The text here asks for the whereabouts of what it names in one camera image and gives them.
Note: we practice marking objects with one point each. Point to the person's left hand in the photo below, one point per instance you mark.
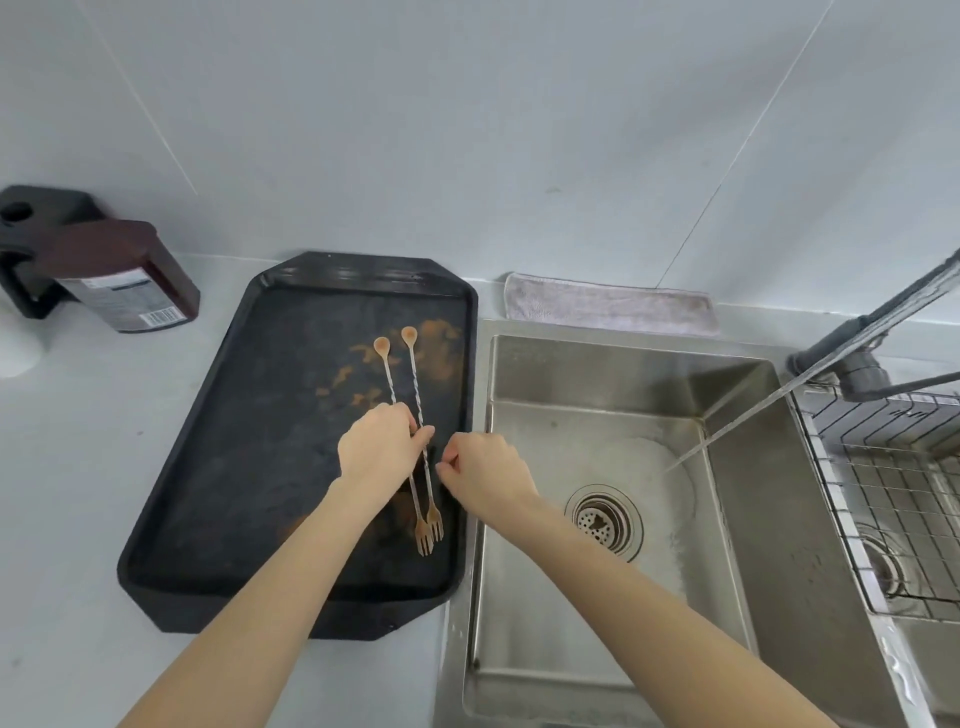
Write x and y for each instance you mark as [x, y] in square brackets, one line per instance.
[379, 450]

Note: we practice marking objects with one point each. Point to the person's right hand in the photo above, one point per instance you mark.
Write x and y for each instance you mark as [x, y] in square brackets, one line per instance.
[484, 476]

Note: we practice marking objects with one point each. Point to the black plastic tray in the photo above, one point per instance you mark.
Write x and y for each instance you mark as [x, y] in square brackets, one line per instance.
[262, 450]

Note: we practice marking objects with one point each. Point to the dark grey gooseneck faucet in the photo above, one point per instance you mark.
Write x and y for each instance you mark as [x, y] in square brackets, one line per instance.
[862, 367]

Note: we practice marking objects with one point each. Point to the person's right forearm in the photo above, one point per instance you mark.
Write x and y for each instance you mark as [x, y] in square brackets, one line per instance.
[637, 622]

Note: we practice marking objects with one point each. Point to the person's left forearm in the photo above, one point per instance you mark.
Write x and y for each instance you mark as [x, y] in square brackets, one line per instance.
[262, 615]

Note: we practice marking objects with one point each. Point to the round metal drain strainer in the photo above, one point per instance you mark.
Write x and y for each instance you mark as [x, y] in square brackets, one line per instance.
[881, 566]
[600, 520]

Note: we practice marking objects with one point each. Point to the stainless steel double sink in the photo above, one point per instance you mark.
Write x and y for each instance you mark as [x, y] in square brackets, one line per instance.
[600, 390]

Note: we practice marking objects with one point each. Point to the grey folded cloth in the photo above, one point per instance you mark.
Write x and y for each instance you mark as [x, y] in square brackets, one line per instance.
[600, 304]

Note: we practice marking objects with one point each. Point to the dark brown labelled bottle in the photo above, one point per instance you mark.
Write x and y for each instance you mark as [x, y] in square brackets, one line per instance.
[127, 277]

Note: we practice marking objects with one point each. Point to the black plastic holder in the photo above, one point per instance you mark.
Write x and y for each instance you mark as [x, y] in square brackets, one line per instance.
[45, 217]

